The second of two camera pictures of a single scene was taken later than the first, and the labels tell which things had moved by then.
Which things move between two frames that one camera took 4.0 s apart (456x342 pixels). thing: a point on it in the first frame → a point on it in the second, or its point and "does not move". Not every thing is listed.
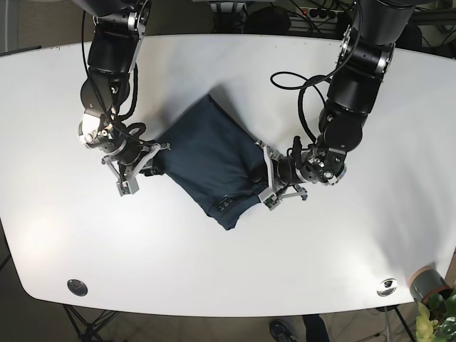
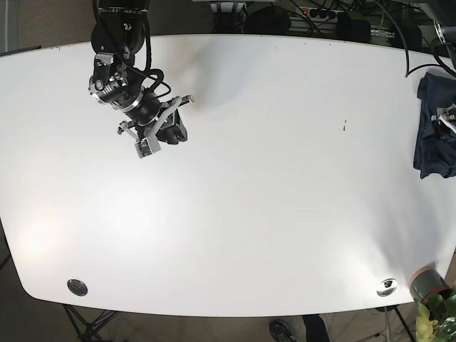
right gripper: [288, 174] → [447, 116]
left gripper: [129, 159] → [149, 113]
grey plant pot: [427, 282] does not move
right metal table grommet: [387, 287] does not move
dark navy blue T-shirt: [212, 157] → [434, 154]
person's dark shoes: [280, 331] does not move
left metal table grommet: [78, 287] does not move
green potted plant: [437, 320] does not move
